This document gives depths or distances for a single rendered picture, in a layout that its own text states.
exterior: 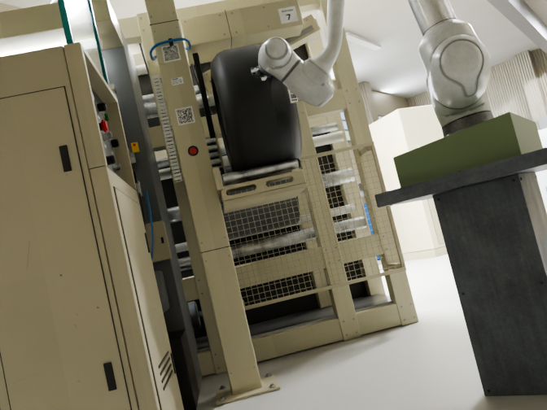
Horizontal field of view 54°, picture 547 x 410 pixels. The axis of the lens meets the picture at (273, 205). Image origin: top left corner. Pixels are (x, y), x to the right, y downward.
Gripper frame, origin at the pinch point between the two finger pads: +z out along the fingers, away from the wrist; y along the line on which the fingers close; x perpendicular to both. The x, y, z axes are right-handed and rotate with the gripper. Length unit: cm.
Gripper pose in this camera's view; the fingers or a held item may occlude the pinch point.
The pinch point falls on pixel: (263, 75)
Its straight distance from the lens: 221.6
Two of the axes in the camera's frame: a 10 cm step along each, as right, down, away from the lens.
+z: -1.3, -0.3, 9.9
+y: -9.7, 2.2, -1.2
